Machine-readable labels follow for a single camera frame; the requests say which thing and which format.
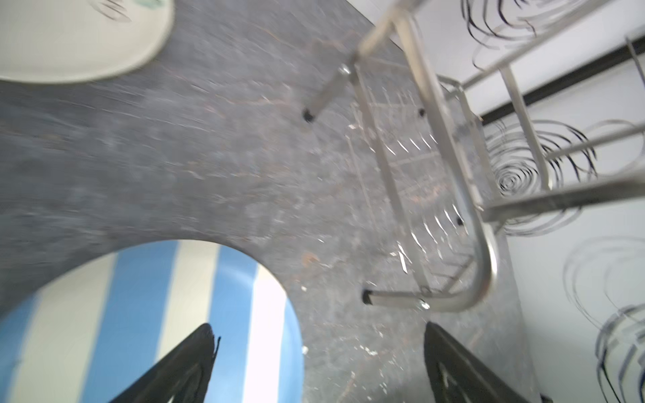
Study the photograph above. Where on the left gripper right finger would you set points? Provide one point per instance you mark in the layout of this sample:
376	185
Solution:
456	375

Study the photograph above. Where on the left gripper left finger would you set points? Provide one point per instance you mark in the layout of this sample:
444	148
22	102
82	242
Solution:
183	375

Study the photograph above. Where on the blue striped plate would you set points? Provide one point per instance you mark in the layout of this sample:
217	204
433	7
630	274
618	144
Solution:
91	333

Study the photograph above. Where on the cream plate with black drawing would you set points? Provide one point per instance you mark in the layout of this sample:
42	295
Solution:
61	42

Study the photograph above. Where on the stainless steel dish rack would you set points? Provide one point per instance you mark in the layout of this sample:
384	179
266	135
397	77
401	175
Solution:
482	220

